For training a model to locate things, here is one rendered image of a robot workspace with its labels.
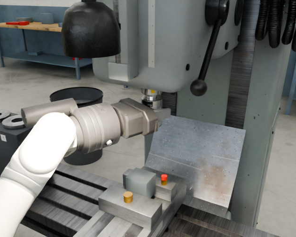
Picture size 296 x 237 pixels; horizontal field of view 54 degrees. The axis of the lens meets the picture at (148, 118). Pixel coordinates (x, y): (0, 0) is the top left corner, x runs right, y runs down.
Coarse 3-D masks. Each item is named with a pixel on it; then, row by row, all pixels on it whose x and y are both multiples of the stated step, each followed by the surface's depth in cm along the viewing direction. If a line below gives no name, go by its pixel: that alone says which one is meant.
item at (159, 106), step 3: (141, 102) 64; (162, 102) 64; (147, 105) 62; (150, 105) 62; (153, 105) 62; (156, 105) 62; (159, 105) 63; (162, 105) 64; (153, 108) 62; (156, 108) 62; (159, 108) 63; (159, 123) 65; (159, 126) 65
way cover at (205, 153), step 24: (168, 120) 106; (192, 120) 102; (168, 144) 105; (192, 144) 102; (216, 144) 98; (240, 144) 95; (168, 168) 103; (192, 168) 100; (216, 168) 97; (192, 192) 97; (216, 192) 94
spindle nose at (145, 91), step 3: (141, 90) 62; (144, 90) 61; (147, 90) 61; (150, 90) 61; (144, 93) 62; (147, 93) 61; (150, 93) 61; (153, 93) 61; (156, 93) 61; (159, 93) 62
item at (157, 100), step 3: (144, 96) 64; (159, 96) 64; (141, 99) 63; (144, 99) 62; (147, 99) 62; (150, 99) 62; (153, 99) 62; (156, 99) 62; (159, 99) 62; (162, 99) 63; (144, 102) 62; (147, 102) 62; (150, 102) 62; (153, 102) 62; (156, 102) 62; (159, 102) 62
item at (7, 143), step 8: (0, 112) 98; (8, 112) 98; (0, 120) 93; (8, 120) 92; (16, 120) 94; (0, 128) 89; (8, 128) 89; (16, 128) 89; (24, 128) 89; (32, 128) 91; (0, 136) 89; (8, 136) 87; (16, 136) 86; (24, 136) 88; (0, 144) 91; (8, 144) 89; (16, 144) 87; (0, 152) 92; (8, 152) 90; (0, 160) 94; (8, 160) 92; (0, 168) 96
